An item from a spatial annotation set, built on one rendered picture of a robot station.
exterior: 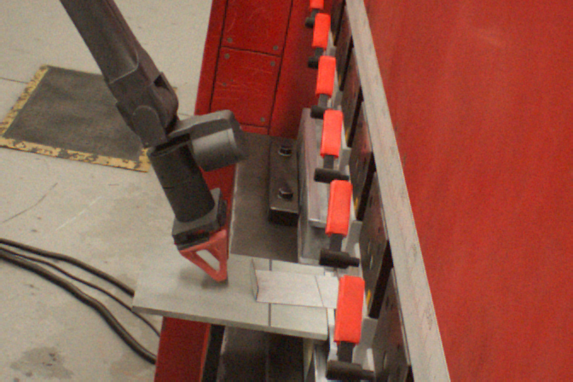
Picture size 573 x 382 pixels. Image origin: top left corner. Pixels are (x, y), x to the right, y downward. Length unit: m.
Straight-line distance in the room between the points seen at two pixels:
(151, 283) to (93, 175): 2.56
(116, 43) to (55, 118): 3.03
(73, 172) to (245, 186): 2.00
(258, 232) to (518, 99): 1.35
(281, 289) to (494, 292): 0.94
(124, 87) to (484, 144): 0.79
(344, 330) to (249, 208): 1.10
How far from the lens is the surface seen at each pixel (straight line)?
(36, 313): 3.29
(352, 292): 1.01
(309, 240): 1.90
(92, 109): 4.61
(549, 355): 0.56
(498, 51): 0.75
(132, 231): 3.76
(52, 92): 4.73
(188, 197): 1.50
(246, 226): 2.01
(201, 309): 1.52
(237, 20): 2.32
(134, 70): 1.45
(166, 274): 1.58
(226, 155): 1.47
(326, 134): 1.35
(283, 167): 2.19
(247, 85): 2.36
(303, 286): 1.61
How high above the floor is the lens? 1.81
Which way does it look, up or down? 24 degrees down
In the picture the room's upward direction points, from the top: 11 degrees clockwise
